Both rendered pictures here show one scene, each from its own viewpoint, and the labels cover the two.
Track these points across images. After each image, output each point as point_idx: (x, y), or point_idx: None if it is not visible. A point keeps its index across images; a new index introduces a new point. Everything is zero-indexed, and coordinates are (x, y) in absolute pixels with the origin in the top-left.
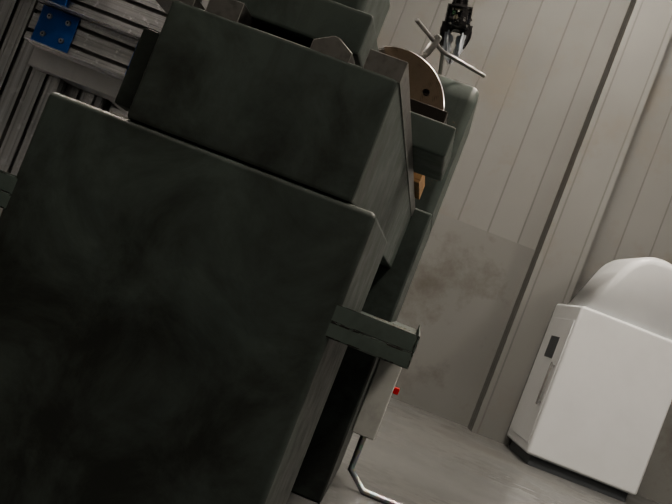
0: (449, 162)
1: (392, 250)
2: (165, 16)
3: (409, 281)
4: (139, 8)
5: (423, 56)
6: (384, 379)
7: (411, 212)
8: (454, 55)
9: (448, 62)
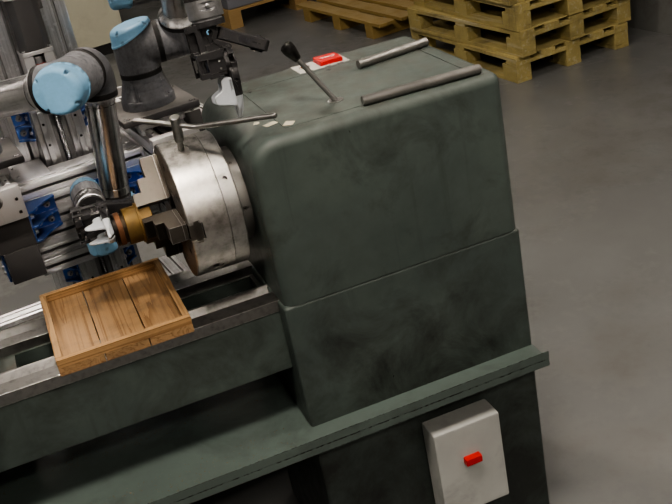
0: (273, 245)
1: (182, 394)
2: None
3: (418, 337)
4: None
5: (177, 145)
6: (431, 454)
7: (239, 324)
8: (236, 106)
9: (238, 116)
